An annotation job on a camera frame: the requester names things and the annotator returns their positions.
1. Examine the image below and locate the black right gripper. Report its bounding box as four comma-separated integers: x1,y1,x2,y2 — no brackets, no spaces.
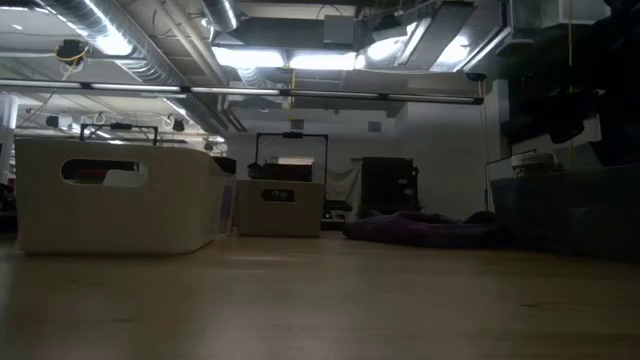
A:
547,89,595,145

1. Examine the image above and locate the clear glass spice jar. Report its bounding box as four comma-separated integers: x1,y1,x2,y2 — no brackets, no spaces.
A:
509,151,558,180

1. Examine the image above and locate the dark grey plastic bin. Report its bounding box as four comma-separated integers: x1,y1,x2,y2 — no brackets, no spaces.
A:
489,163,640,261

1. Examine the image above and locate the purple cloth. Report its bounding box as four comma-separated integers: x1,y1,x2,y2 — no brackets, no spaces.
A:
342,209,501,250

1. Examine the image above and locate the black background cabinet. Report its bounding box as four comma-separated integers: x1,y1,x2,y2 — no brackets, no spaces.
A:
359,156,421,214

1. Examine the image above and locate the white hanging sheet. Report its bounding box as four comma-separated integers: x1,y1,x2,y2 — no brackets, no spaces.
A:
325,162,362,207

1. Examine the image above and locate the grey ceiling junction box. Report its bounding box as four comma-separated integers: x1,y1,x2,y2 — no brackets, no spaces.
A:
322,14,357,45

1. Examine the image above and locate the black low floor equipment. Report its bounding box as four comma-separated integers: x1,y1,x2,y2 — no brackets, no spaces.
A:
319,198,354,231

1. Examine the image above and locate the bright ceiling light panel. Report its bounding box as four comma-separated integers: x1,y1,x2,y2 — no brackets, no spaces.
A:
212,47,357,71

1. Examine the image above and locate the light grey plastic bin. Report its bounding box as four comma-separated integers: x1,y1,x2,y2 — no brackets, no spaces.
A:
236,178,327,238

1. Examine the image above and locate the clear plastic bin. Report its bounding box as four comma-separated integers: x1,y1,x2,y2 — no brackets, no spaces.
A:
217,172,239,235

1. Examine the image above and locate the white plastic bin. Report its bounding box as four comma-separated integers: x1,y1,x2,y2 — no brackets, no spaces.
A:
14,137,232,255

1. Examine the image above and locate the rectangular metal ceiling duct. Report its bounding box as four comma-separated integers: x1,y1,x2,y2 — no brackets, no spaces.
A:
357,0,514,74

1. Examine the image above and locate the black background robot frame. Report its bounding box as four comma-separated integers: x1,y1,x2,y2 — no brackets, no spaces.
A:
78,122,160,147
254,131,330,182

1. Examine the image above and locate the round silver ceiling duct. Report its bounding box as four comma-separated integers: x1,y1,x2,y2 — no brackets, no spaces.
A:
199,0,239,34

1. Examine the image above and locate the ribbed silver ceiling duct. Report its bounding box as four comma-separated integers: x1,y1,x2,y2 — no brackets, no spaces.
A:
39,0,249,136

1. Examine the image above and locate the horizontal overhead frame bar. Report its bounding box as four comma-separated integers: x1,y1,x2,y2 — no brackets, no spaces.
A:
0,78,485,106

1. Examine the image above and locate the yellow black cable reel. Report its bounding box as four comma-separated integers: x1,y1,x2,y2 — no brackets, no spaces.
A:
53,38,92,69

